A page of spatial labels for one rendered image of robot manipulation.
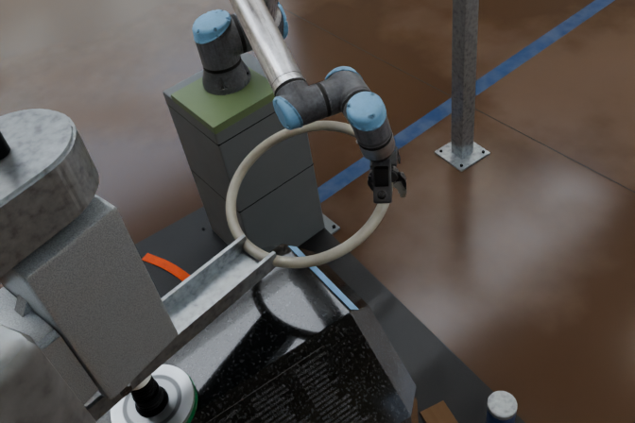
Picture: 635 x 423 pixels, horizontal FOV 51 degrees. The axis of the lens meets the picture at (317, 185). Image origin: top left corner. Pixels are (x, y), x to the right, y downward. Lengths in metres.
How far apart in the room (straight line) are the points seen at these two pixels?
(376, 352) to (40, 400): 1.56
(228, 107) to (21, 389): 2.19
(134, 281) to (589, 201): 2.41
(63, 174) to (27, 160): 0.06
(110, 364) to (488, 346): 1.71
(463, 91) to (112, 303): 2.21
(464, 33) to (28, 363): 2.76
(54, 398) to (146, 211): 3.15
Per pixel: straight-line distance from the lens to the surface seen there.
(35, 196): 1.15
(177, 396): 1.80
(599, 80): 4.07
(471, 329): 2.82
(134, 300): 1.39
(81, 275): 1.27
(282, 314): 1.89
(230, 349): 1.87
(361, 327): 1.89
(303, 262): 1.75
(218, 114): 2.51
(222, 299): 1.69
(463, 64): 3.12
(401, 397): 1.95
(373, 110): 1.59
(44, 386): 0.41
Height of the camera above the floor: 2.35
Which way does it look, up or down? 44 degrees down
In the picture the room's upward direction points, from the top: 10 degrees counter-clockwise
